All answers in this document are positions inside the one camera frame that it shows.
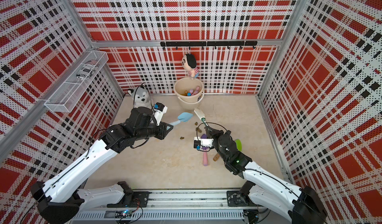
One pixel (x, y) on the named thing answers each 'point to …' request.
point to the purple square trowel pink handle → (197, 90)
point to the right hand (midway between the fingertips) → (212, 124)
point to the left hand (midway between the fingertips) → (172, 127)
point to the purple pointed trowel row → (205, 163)
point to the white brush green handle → (201, 115)
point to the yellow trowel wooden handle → (186, 92)
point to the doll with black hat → (189, 62)
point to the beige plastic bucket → (190, 92)
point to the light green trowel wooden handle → (216, 156)
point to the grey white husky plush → (141, 97)
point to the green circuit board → (125, 214)
